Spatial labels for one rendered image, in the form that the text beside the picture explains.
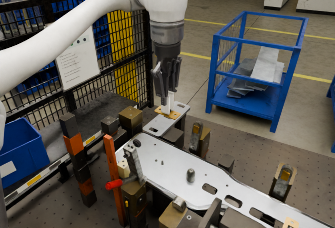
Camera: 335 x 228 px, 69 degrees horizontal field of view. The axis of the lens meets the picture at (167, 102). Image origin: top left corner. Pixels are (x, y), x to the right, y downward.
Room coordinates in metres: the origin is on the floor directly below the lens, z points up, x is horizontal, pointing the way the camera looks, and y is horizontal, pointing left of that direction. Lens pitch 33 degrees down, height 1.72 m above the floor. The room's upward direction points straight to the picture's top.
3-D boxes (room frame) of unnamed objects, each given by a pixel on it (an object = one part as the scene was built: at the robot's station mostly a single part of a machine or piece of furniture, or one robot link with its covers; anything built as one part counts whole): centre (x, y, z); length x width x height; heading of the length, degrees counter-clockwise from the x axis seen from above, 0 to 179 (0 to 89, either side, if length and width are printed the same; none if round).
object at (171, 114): (0.65, 0.00, 1.26); 0.08 x 0.04 x 0.01; 56
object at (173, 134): (0.88, -0.03, 0.84); 0.12 x 0.07 x 0.28; 146
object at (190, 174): (0.60, -0.08, 1.02); 0.03 x 0.03 x 0.07
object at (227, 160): (0.71, -0.25, 0.84); 0.10 x 0.05 x 0.29; 146
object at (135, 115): (0.93, 0.17, 0.88); 0.08 x 0.08 x 0.36; 56
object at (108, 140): (0.60, 0.19, 0.95); 0.03 x 0.01 x 0.50; 56
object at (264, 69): (2.75, -1.09, 0.48); 1.20 x 0.80 x 0.95; 151
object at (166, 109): (0.64, 0.01, 1.29); 0.03 x 0.01 x 0.07; 56
